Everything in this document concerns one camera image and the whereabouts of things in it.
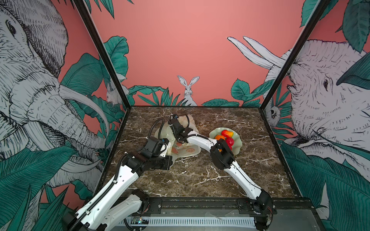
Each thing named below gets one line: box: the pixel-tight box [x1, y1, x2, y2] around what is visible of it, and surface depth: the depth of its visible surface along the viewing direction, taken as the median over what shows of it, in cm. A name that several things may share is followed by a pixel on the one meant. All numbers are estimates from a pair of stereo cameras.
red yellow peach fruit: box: [221, 129, 234, 138], surface depth 100 cm
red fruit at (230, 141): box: [225, 137, 235, 146], surface depth 96 cm
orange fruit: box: [214, 134, 225, 141], surface depth 100 cm
